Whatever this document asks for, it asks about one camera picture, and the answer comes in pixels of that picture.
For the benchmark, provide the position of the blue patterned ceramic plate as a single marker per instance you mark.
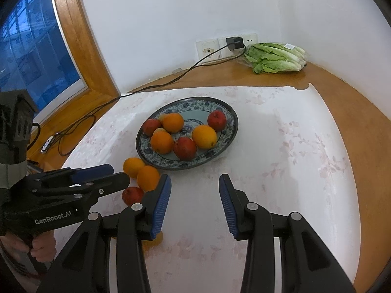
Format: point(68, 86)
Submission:
point(227, 134)

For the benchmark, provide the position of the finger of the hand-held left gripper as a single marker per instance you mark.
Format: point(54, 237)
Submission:
point(107, 183)
point(91, 172)

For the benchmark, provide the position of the person's left hand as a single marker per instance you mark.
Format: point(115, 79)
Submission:
point(44, 248)

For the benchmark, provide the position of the white floral tablecloth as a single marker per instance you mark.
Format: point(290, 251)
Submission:
point(275, 158)

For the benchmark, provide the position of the white power wall socket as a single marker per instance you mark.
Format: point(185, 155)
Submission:
point(250, 41)

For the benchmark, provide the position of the orange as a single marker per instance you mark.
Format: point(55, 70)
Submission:
point(148, 177)
point(154, 240)
point(162, 142)
point(173, 123)
point(204, 136)
point(133, 166)

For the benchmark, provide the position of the small white device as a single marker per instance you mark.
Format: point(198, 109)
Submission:
point(48, 143)

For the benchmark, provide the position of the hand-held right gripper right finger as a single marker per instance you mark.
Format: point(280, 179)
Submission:
point(227, 210)

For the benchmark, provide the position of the wooden window frame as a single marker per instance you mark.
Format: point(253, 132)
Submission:
point(82, 36)

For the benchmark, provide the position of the bagged romaine lettuce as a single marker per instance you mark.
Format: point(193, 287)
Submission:
point(275, 58)

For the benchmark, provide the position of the red apple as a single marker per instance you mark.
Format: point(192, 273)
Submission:
point(217, 120)
point(185, 148)
point(133, 196)
point(151, 126)

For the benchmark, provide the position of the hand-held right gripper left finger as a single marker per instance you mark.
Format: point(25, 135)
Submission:
point(162, 207)

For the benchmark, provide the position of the small grey block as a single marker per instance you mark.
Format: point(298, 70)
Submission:
point(177, 70)

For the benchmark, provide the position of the black charger plug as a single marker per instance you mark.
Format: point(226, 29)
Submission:
point(234, 43)

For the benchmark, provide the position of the window glass pane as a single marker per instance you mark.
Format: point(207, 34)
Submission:
point(36, 52)

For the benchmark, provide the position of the small yellow-green pear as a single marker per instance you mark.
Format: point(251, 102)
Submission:
point(159, 130)

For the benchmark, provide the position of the white coaxial wall socket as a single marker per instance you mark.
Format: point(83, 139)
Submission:
point(207, 50)

